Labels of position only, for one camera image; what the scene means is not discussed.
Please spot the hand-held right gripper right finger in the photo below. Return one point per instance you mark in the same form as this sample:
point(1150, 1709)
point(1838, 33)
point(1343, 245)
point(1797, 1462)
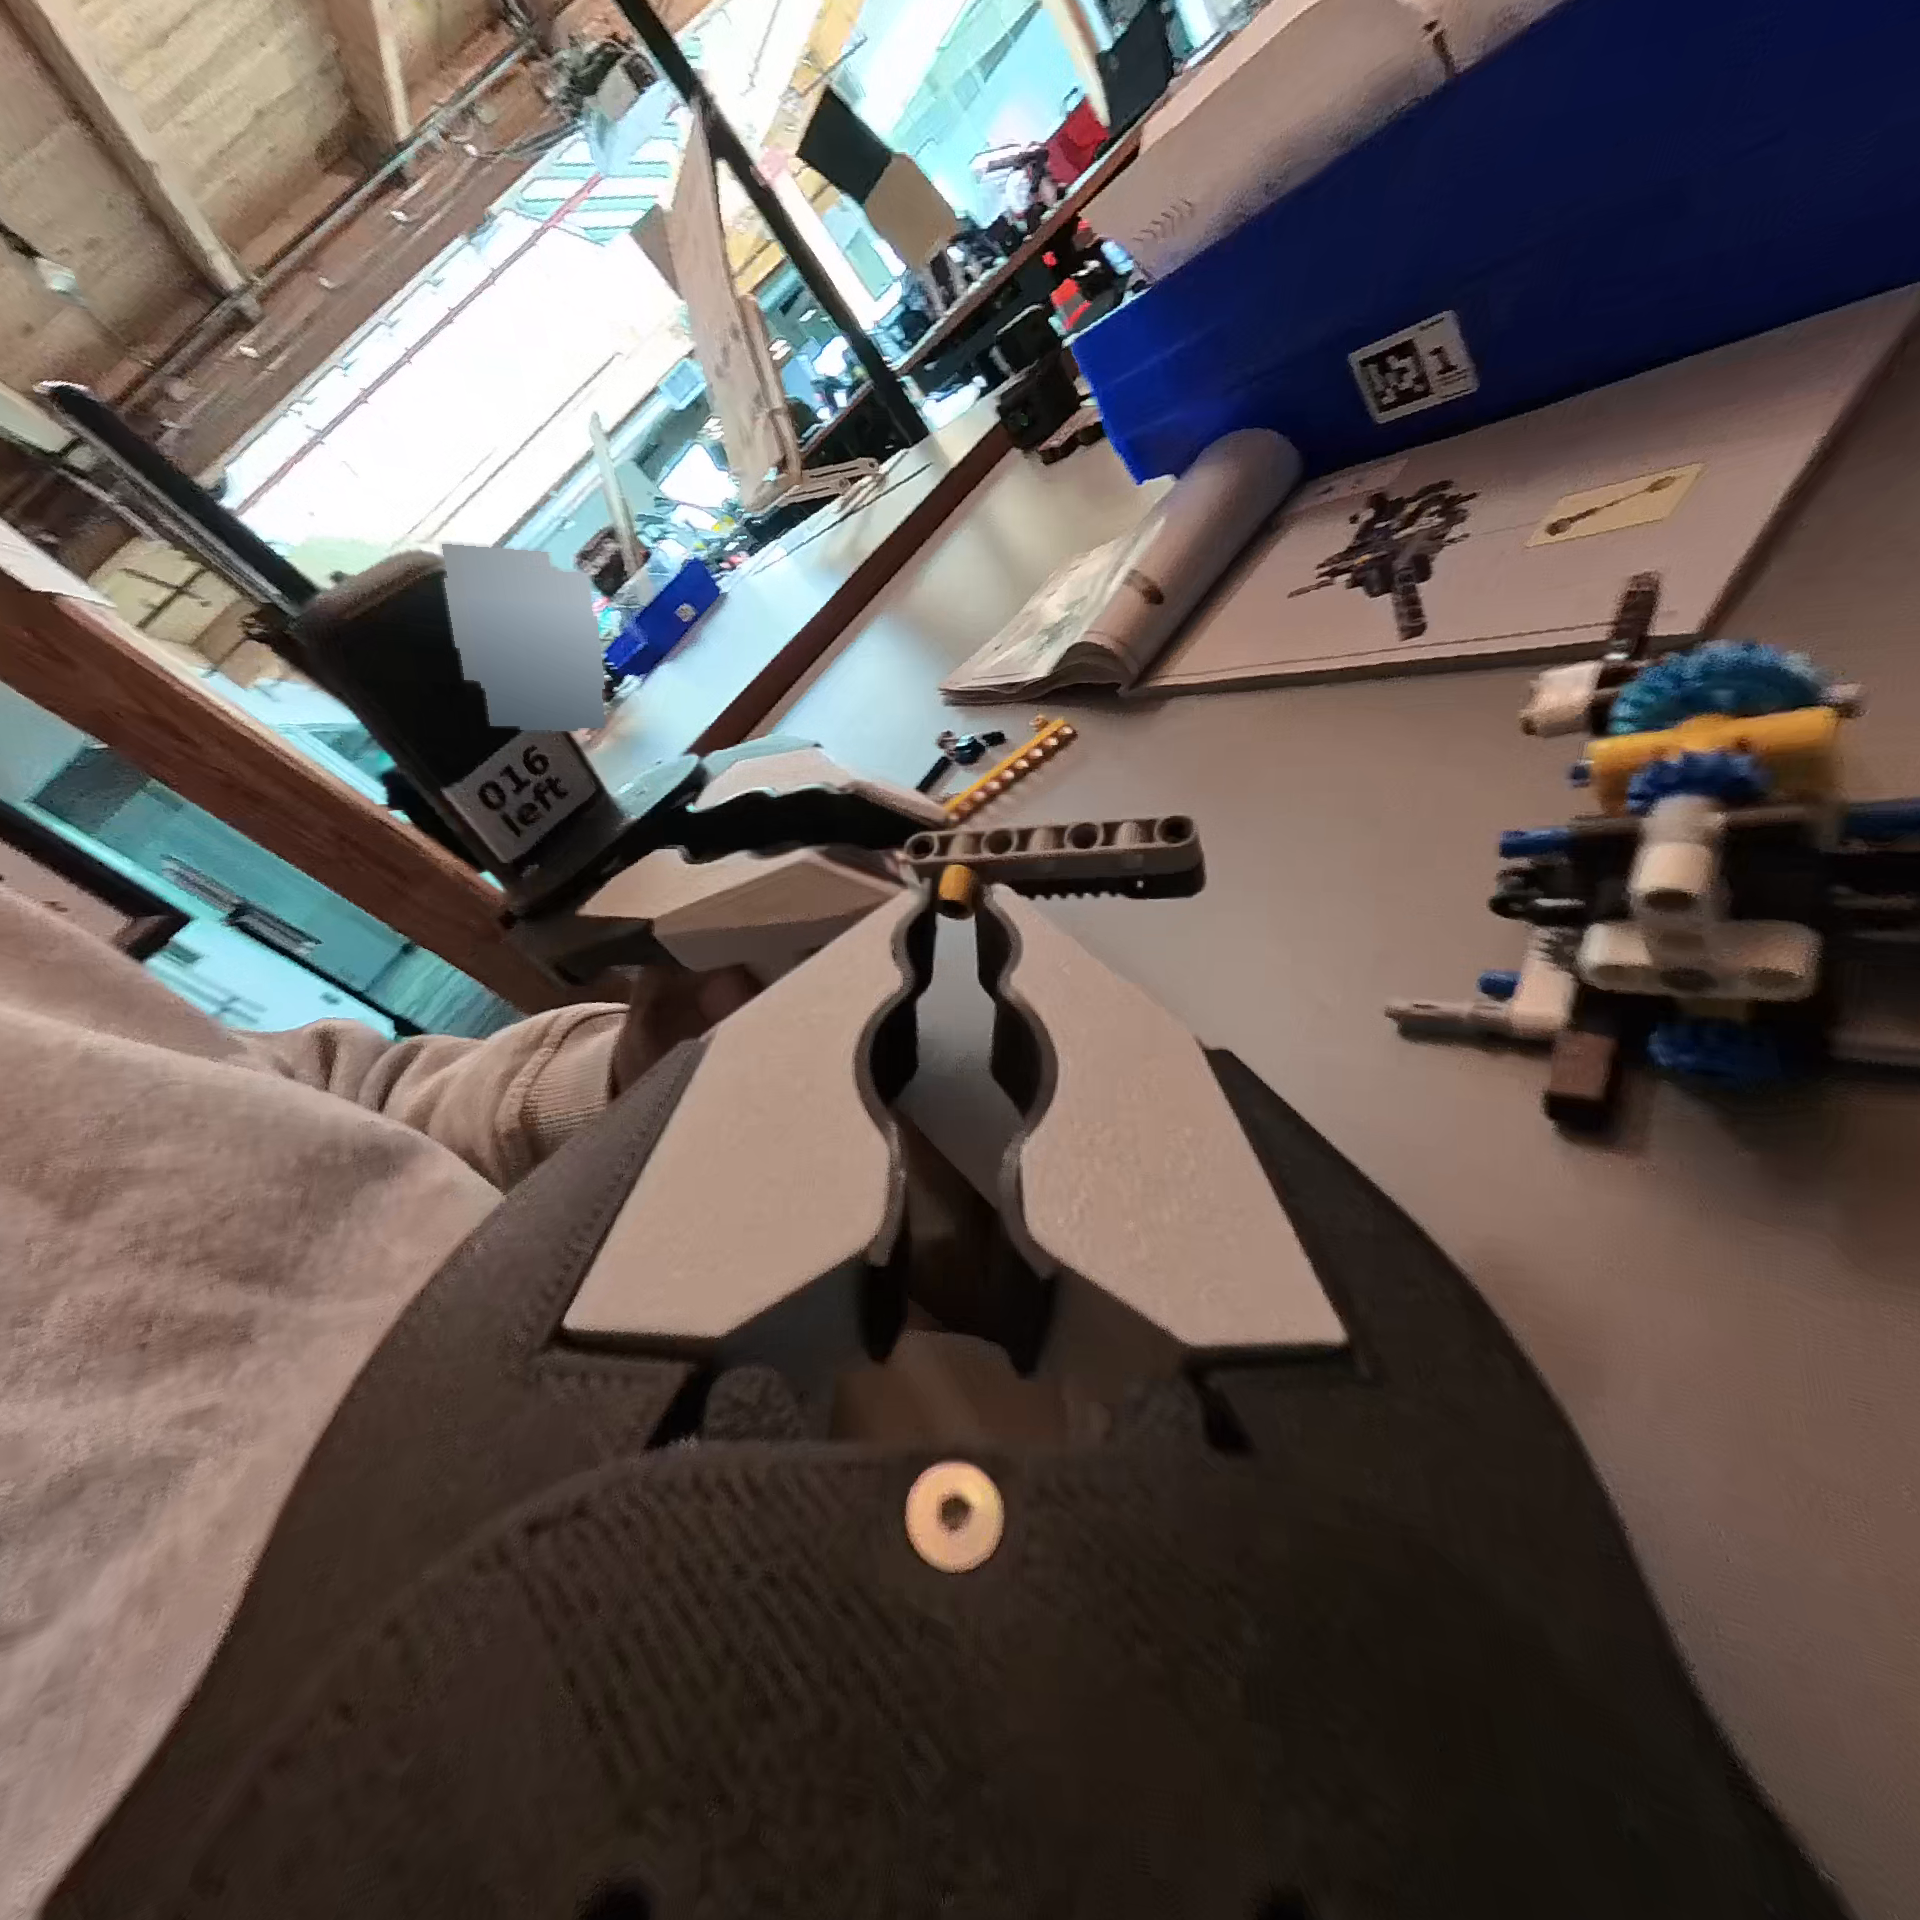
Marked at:
point(1171, 1185)

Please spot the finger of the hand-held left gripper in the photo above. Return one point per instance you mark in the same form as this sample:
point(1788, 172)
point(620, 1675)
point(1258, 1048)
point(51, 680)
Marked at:
point(764, 908)
point(780, 773)

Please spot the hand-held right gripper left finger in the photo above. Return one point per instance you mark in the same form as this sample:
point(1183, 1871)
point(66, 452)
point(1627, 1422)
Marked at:
point(750, 1172)

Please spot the yellow lego pin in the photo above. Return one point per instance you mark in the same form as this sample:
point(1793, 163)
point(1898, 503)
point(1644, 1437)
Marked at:
point(961, 893)

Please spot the grey lego beam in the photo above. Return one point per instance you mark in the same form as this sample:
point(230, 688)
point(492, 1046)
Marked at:
point(1051, 840)

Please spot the person's left forearm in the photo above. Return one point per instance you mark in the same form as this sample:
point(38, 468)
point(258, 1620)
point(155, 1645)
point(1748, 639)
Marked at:
point(495, 1080)

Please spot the small black blue lego piece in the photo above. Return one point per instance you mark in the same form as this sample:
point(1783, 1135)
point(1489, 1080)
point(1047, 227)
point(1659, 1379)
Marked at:
point(969, 747)

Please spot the yellow lego beam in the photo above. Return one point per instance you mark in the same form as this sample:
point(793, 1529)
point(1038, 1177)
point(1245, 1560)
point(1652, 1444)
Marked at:
point(1021, 768)

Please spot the multicoloured lego model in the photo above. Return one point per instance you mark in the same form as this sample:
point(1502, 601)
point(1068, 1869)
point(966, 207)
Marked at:
point(1695, 901)

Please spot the person's left hand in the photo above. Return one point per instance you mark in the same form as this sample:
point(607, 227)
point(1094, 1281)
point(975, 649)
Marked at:
point(675, 1020)

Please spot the small blue parts bin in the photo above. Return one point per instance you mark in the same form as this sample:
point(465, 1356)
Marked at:
point(675, 616)

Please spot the standing cardboard sheet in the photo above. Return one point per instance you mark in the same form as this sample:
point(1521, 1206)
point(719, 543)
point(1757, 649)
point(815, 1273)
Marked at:
point(721, 329)

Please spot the open instruction booklet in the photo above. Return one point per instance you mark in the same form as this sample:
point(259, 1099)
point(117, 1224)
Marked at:
point(1577, 557)

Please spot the white box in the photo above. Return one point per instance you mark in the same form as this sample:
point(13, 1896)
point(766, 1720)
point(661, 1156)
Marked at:
point(1276, 119)

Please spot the blue plastic bin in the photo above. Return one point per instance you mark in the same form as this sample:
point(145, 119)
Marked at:
point(1577, 196)

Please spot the wooden partition rail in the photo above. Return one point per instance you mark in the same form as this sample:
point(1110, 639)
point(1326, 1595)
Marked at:
point(225, 751)

